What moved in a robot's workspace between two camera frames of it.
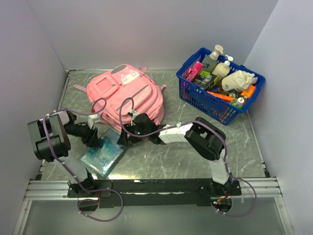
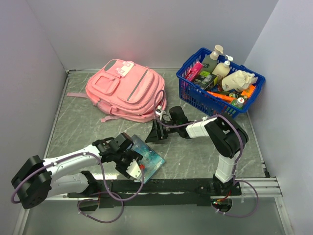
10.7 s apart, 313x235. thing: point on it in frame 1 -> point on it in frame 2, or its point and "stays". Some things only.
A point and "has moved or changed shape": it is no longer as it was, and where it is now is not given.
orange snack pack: (249, 91) stays
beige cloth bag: (238, 81) stays
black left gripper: (91, 139) -> (133, 155)
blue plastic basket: (218, 86) stays
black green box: (204, 80) stays
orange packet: (225, 98) stays
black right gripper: (123, 139) -> (157, 132)
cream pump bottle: (222, 69) stays
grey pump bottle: (210, 60) stays
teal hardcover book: (101, 160) has moved or changed shape
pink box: (193, 71) stays
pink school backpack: (114, 92) has moved or changed shape
